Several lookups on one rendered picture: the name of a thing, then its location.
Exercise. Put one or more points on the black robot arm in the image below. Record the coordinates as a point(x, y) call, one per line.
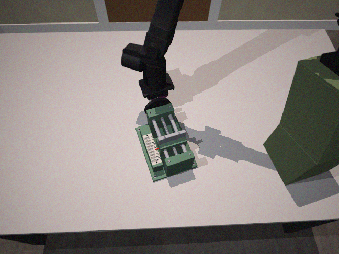
point(159, 37)

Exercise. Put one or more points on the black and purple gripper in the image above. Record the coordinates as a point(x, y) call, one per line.
point(156, 88)

